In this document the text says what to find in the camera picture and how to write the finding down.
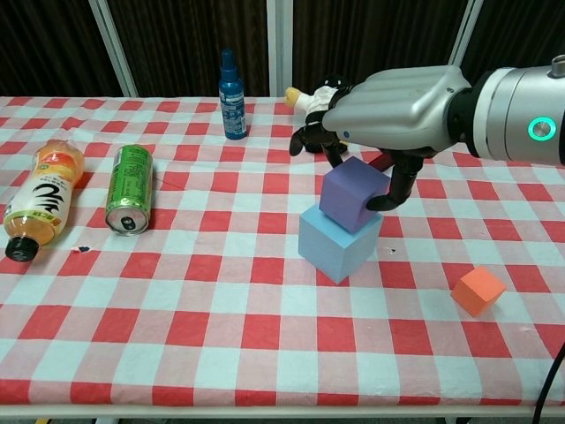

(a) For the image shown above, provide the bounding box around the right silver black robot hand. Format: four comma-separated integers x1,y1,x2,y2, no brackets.
289,65,473,213

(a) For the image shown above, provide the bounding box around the medium purple cube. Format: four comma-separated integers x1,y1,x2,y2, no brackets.
319,157,392,233

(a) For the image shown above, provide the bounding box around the small orange cube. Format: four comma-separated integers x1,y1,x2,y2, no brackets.
450,266,508,318

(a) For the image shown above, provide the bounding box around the dark red folded fan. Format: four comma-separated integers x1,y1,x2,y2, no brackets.
367,149,396,172

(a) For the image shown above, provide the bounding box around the dark brown curtain panel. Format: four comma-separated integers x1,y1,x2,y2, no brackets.
108,0,270,97
290,0,469,96
0,0,127,98
458,0,565,74

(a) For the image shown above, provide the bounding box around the black haired plush doll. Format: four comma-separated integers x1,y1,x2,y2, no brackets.
284,74,354,133

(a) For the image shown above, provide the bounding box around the large light blue cube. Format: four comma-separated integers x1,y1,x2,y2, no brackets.
298,203,383,285

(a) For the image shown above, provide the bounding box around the blue spray bottle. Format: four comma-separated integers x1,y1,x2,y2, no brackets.
219,48,248,140

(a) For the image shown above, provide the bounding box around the red white checkered tablecloth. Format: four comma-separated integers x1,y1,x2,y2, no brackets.
0,95,565,419

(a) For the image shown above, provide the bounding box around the green drink can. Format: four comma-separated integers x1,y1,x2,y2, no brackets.
104,144,154,238

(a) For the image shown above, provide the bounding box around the orange drink plastic bottle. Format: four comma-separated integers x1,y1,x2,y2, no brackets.
4,139,86,262

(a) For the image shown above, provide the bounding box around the white aluminium partition post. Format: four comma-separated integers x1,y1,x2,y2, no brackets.
448,0,485,67
87,0,138,98
266,0,295,96

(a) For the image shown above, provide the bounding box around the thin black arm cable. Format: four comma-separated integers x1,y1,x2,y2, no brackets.
531,344,565,424

